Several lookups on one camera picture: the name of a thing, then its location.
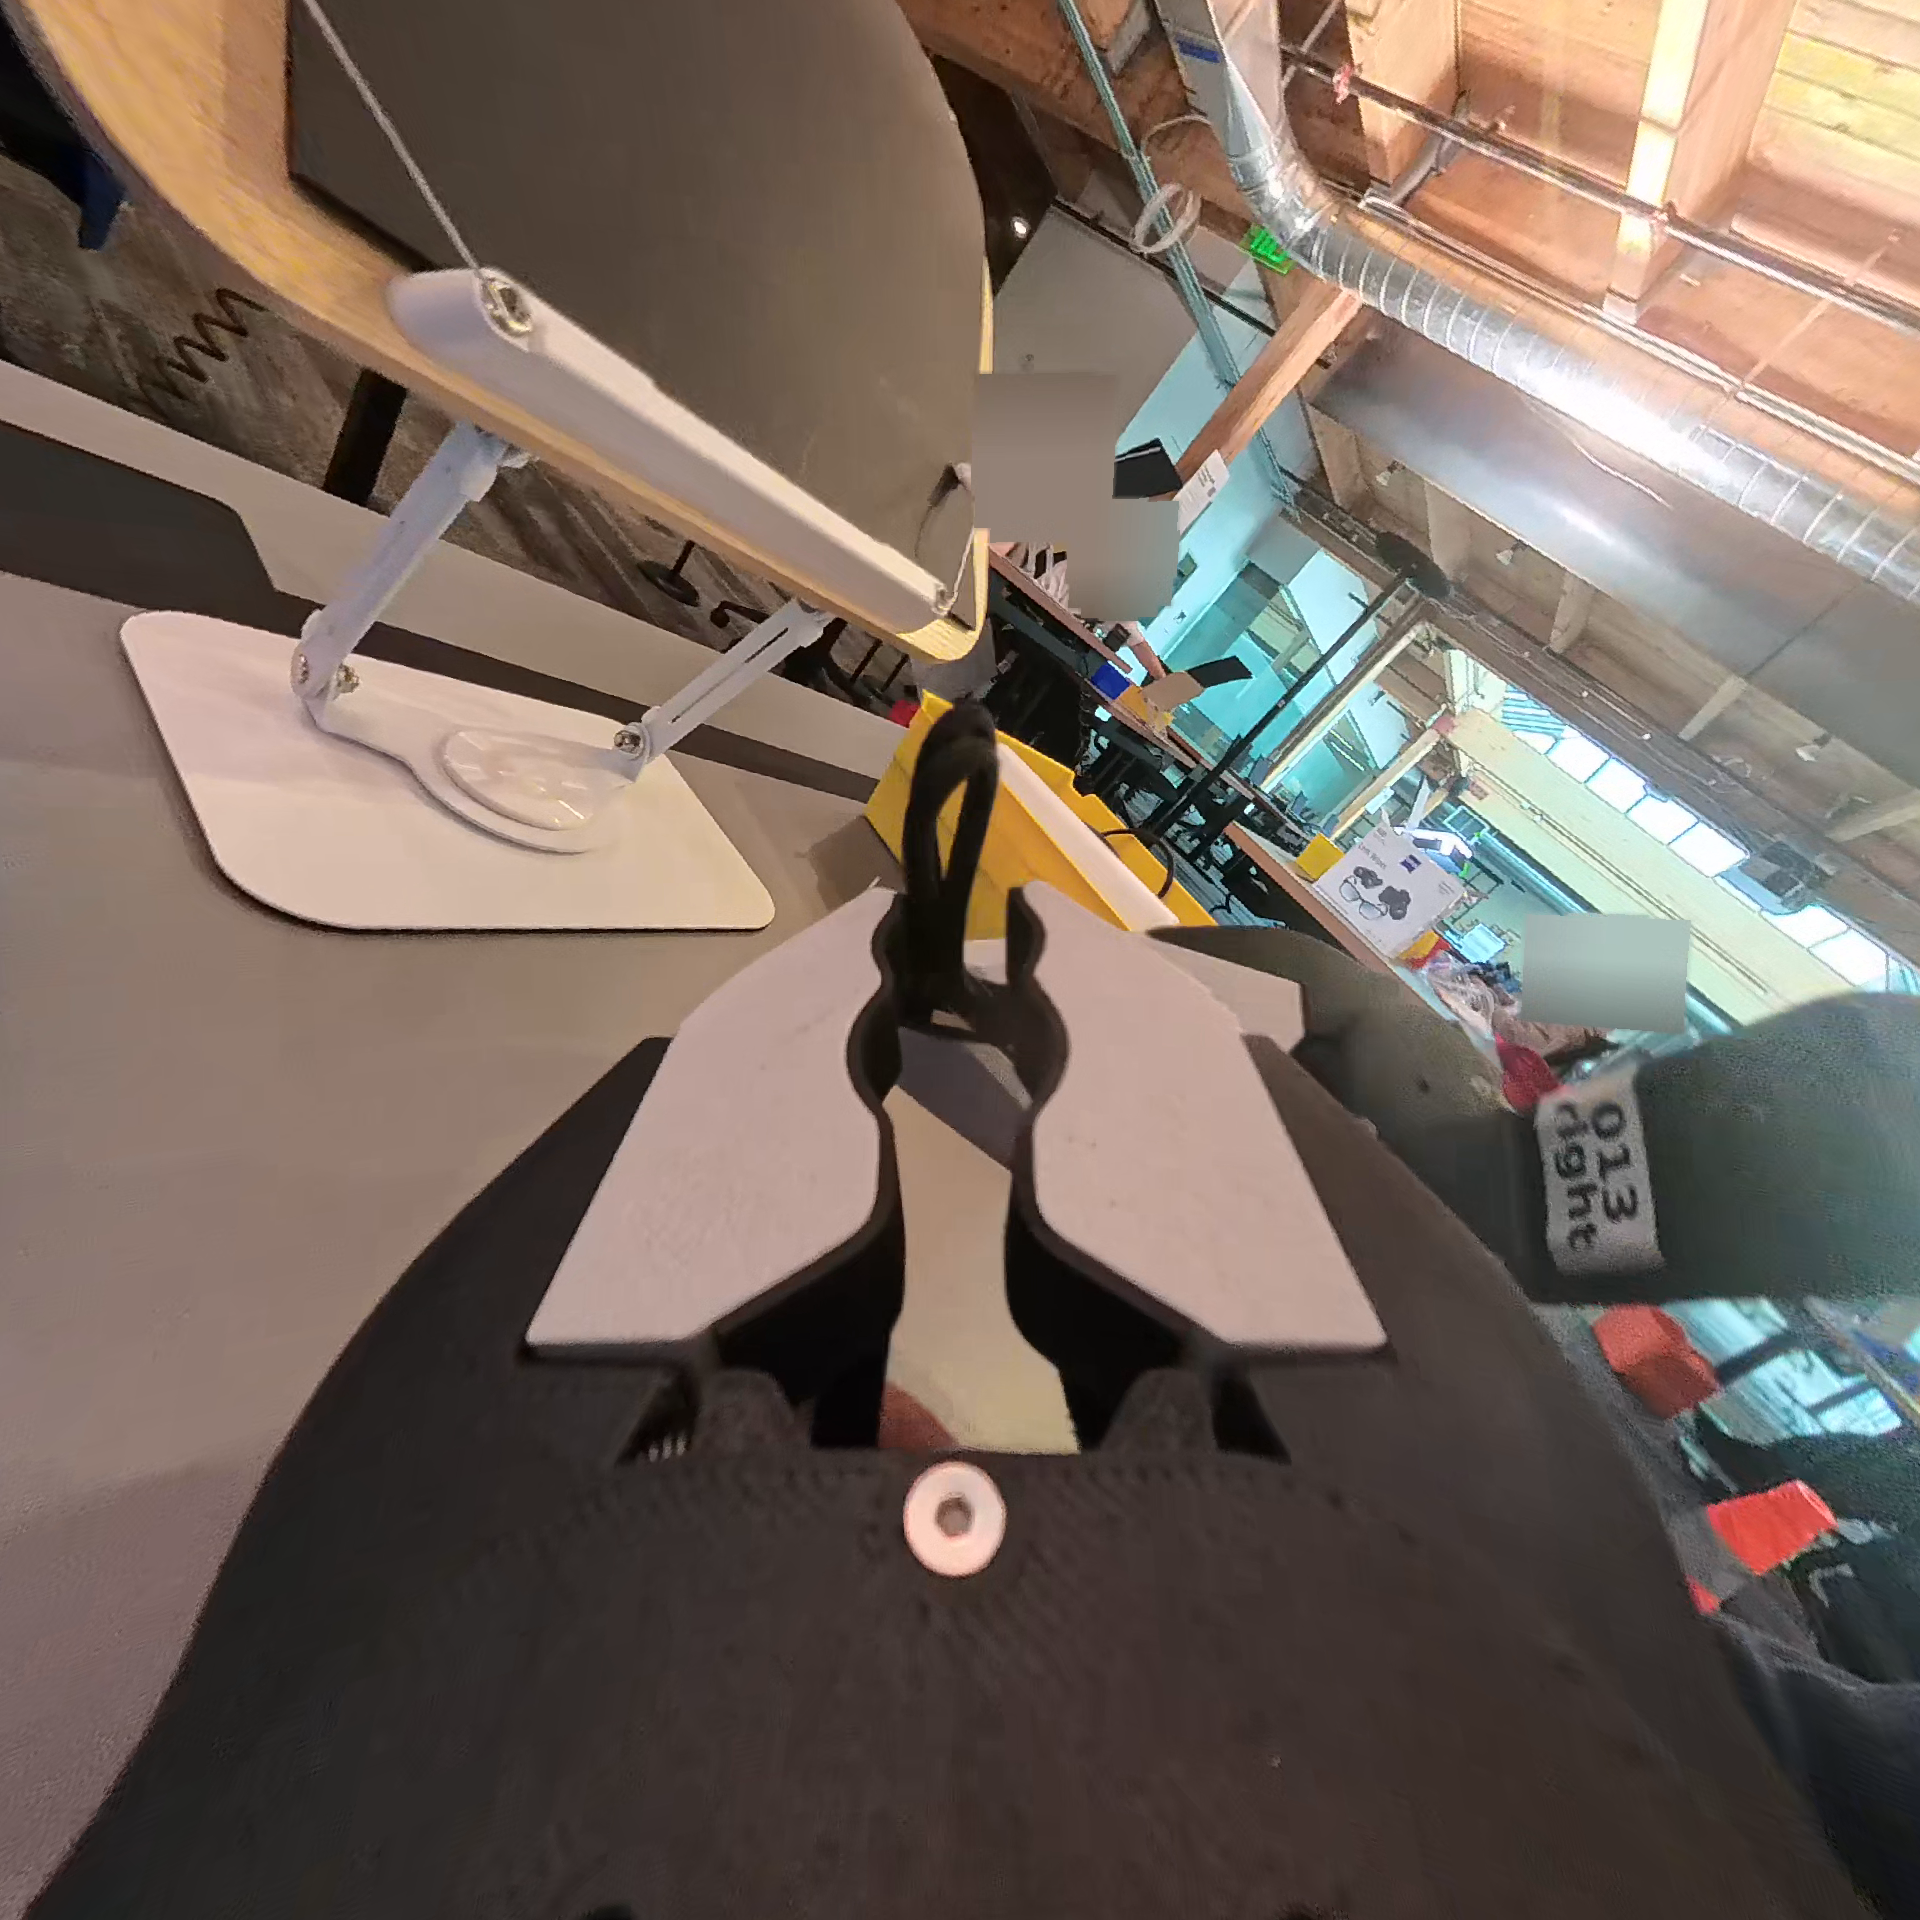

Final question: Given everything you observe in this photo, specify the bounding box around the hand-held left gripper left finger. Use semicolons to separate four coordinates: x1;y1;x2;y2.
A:
526;887;908;1367

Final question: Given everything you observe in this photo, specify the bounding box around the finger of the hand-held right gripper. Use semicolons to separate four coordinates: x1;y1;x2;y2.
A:
1152;921;1325;1055

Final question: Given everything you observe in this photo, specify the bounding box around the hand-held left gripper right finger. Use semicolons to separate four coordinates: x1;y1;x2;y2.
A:
1001;885;1391;1367

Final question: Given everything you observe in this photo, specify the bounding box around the yellow bin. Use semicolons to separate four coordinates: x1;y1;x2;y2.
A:
867;693;1189;936

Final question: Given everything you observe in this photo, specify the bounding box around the black cable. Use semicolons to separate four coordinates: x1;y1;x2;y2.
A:
887;701;1062;1099

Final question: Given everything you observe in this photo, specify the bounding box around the person's left hand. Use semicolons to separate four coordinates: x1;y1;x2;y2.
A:
880;1384;980;1459

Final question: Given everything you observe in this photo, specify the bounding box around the white roll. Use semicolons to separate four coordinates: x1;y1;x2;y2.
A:
1001;761;1178;936

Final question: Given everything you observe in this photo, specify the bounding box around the white printed box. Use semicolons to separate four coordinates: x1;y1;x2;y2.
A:
1318;831;1475;959

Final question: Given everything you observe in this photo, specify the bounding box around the wooden ceiling beam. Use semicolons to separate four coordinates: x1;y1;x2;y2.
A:
1168;268;1370;486

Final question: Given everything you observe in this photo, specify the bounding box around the black board with wooden rim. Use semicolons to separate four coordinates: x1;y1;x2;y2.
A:
0;0;1001;654

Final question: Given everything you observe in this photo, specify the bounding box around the large silver ceiling duct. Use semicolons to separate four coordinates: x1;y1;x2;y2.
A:
1152;0;1920;608

